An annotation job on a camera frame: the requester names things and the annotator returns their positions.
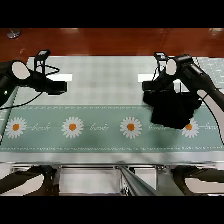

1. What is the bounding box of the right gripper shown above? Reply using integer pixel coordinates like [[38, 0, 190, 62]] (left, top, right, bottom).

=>
[[141, 76, 175, 93]]

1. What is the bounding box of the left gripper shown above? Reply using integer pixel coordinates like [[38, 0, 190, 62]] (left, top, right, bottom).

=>
[[42, 80, 68, 96]]

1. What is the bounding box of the black garment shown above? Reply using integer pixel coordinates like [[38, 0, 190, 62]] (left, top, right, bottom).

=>
[[142, 90, 203, 130]]

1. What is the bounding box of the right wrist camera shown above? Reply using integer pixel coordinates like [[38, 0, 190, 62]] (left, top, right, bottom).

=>
[[153, 51, 168, 73]]

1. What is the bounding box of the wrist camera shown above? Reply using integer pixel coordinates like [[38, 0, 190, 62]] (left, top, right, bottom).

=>
[[153, 51, 168, 73], [34, 49, 52, 73]]

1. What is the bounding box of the black cable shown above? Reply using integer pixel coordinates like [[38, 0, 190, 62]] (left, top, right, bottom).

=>
[[0, 91, 45, 110], [200, 96, 224, 135]]

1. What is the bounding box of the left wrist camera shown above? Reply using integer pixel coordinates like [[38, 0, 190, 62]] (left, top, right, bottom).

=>
[[34, 49, 52, 73]]

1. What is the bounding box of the silver frame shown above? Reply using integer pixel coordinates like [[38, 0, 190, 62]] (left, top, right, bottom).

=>
[[0, 161, 224, 196]]

